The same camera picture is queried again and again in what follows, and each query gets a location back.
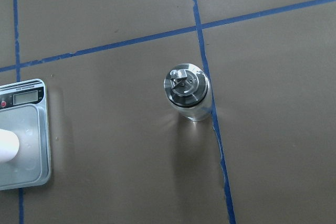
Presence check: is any silver digital kitchen scale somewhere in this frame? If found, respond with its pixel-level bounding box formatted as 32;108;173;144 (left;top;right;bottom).
1;79;51;190

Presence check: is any pink paper cup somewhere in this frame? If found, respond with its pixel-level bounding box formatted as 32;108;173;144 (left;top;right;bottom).
0;129;20;163

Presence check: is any glass sauce bottle steel cap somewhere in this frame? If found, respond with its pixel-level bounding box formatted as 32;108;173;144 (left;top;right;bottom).
163;63;213;122

